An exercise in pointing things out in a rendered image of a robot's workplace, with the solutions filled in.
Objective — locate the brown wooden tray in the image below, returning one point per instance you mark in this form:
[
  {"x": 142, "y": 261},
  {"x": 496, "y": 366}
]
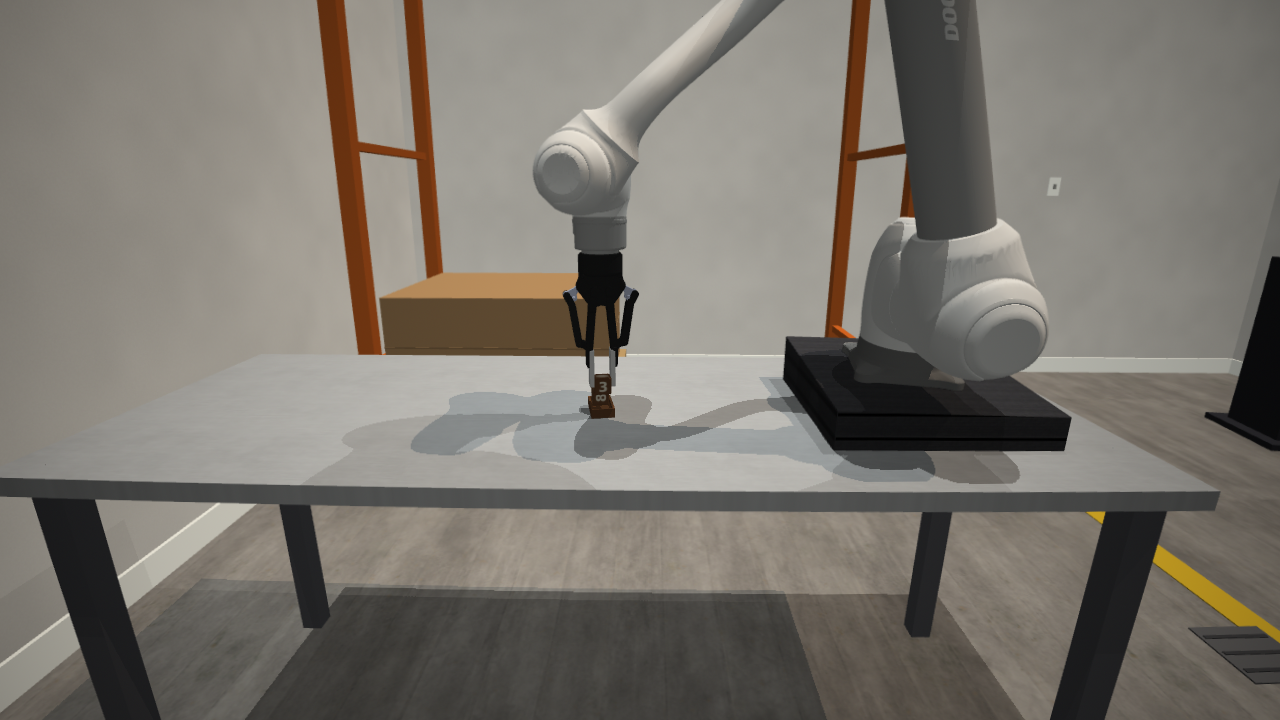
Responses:
[{"x": 601, "y": 411}]

